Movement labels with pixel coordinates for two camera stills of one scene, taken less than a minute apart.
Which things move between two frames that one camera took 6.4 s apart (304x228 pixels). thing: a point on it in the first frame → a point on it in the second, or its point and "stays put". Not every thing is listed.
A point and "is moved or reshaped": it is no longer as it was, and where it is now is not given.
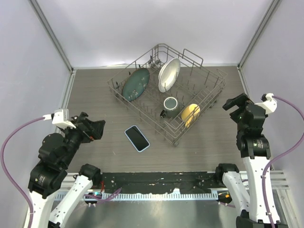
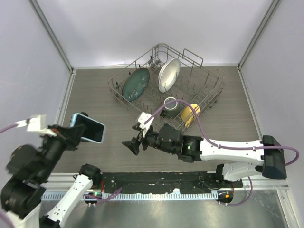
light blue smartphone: x=137 y=138 is moved or reshaped
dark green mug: x=171 y=108 stays put
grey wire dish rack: x=169 y=90 stays put
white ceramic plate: x=168 y=73 stays put
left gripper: x=96 y=128 → x=71 y=136
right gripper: x=240 y=100 → x=134 y=144
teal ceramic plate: x=135 y=84 stays put
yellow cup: x=190 y=114 stays put
